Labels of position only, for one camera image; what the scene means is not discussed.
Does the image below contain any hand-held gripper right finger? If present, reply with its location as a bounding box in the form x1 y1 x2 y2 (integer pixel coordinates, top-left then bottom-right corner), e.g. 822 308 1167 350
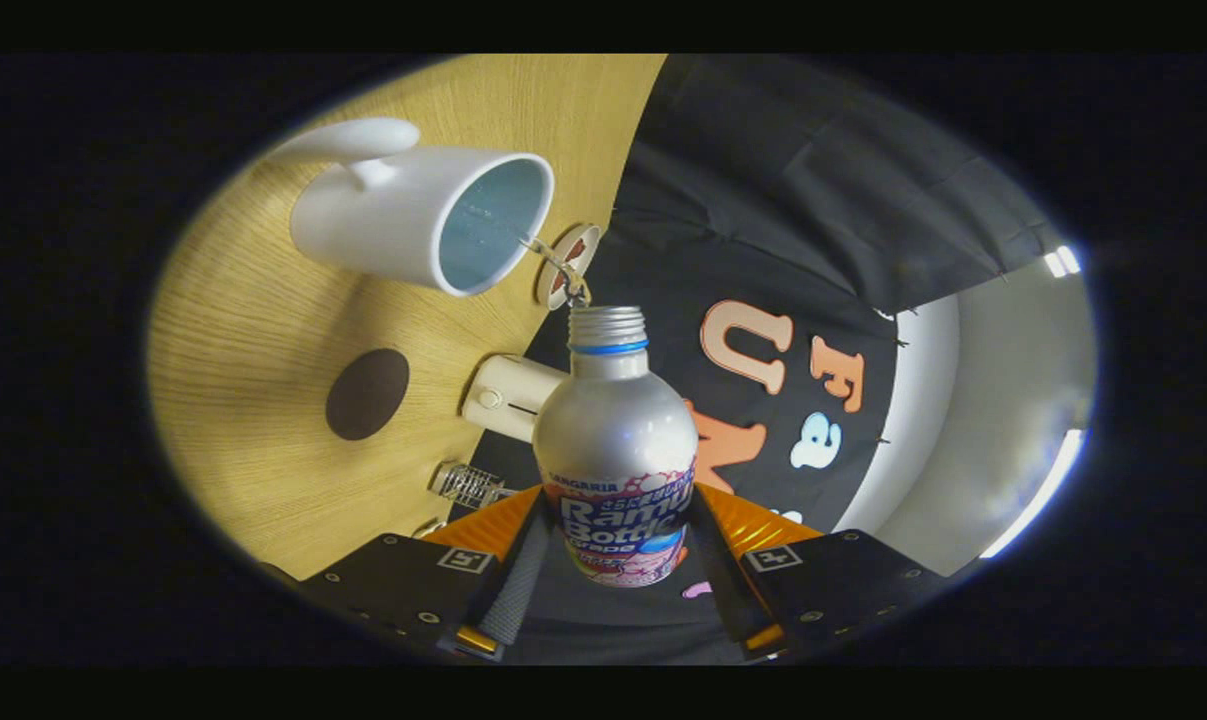
688 483 949 656

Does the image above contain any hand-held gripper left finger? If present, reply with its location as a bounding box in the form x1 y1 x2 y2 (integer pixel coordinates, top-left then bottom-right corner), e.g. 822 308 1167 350
298 485 554 663

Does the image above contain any silver juice bottle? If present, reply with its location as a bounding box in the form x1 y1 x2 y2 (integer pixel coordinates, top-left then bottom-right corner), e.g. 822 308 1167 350
533 305 700 589

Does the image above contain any dark brown round coaster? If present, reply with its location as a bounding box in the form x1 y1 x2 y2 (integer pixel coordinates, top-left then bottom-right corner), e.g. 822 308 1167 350
325 348 411 442

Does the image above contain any white cup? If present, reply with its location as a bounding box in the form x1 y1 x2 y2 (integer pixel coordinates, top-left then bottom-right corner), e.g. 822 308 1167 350
263 117 556 298

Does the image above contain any white toaster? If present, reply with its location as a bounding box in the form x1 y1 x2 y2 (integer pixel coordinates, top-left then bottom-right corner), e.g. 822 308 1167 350
460 354 570 444

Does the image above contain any long ceiling light panel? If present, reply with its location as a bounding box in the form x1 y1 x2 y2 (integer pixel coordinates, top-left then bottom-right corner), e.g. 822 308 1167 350
981 428 1089 559

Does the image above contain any white oval plate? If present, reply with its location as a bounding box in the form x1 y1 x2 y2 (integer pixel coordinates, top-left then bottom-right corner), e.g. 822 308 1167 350
535 222 602 309

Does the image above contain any wooden table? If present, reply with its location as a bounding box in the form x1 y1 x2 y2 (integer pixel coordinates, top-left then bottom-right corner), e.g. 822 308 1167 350
148 54 669 581

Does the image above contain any black backdrop cloth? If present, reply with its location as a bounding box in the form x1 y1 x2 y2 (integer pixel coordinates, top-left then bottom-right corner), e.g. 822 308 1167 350
450 54 1069 666

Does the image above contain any wire rack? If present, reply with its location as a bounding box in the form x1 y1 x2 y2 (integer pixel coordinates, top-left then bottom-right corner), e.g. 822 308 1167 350
428 462 516 511

